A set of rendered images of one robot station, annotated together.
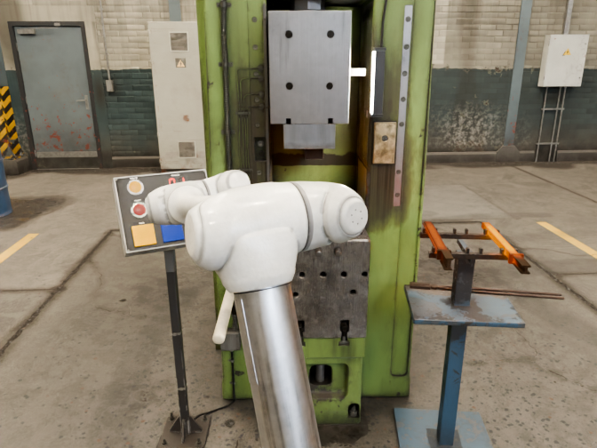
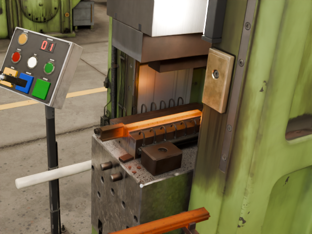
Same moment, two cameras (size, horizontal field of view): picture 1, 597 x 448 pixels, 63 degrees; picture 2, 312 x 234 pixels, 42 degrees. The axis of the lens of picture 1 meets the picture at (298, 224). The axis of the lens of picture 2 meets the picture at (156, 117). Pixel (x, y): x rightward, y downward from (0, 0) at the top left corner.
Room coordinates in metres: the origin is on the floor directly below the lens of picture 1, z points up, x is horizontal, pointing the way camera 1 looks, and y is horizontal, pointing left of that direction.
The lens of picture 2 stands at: (1.28, -1.18, 1.67)
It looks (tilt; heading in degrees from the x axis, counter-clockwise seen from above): 26 degrees down; 56
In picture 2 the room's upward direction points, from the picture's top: 5 degrees clockwise
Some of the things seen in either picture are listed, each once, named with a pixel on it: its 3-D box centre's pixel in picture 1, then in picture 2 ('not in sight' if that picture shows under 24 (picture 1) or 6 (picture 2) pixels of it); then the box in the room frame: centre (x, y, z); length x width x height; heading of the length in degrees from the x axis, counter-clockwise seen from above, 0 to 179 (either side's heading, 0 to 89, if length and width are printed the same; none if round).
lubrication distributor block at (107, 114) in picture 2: not in sight; (105, 125); (2.02, 0.33, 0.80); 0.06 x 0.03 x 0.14; 91
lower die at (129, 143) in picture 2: not in sight; (169, 125); (2.11, -0.04, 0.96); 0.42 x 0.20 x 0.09; 1
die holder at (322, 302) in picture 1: (318, 264); (172, 187); (2.12, -0.09, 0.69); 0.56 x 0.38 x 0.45; 1
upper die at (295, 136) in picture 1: (307, 129); (178, 35); (2.11, -0.04, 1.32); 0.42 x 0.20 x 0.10; 1
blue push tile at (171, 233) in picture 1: (171, 231); (25, 83); (1.69, 0.46, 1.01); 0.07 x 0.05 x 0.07; 116
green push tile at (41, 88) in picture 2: not in sight; (42, 89); (1.74, 0.37, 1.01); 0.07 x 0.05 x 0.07; 116
